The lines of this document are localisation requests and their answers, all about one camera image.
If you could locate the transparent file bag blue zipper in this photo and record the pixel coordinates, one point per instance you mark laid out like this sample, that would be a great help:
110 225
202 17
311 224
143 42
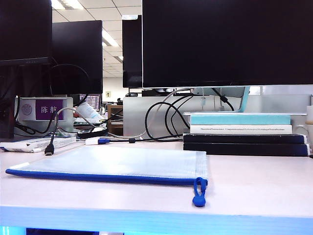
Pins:
110 161

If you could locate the white desk partition panel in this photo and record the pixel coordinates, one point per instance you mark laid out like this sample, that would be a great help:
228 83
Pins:
134 115

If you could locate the brown wooden cabinet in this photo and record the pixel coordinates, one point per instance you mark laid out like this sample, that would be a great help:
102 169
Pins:
115 110

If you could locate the small white hanging tag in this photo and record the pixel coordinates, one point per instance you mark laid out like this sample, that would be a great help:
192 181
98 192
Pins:
202 101

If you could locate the white plastic bottle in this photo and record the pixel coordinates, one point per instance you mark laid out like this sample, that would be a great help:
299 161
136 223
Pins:
89 111

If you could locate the white adapter with blue connector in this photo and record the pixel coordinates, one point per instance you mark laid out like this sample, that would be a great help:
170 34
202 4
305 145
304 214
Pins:
91 141

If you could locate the narrow black monitor edge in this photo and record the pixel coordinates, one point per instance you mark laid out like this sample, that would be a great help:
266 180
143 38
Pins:
132 49

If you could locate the teal book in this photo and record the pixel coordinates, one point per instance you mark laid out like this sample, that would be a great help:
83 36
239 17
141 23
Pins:
239 120

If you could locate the white book with printed spine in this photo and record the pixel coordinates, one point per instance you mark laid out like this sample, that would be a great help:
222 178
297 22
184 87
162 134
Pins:
242 129

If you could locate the thin black book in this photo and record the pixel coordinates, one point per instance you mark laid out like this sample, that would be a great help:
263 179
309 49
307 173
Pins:
244 138

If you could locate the large black computer monitor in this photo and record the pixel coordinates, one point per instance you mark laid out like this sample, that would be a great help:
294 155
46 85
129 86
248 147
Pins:
220 41

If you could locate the black monitor rear side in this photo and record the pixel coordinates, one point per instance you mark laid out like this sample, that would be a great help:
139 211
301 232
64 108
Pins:
78 56

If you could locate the stack of printed papers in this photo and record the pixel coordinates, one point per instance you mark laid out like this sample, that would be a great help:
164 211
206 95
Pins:
29 144

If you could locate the black monitor with thin bezel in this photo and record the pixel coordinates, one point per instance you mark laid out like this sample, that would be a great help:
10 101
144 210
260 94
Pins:
24 29

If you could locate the purple name sign white frame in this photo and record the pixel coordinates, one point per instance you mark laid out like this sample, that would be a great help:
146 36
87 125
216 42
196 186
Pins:
47 109

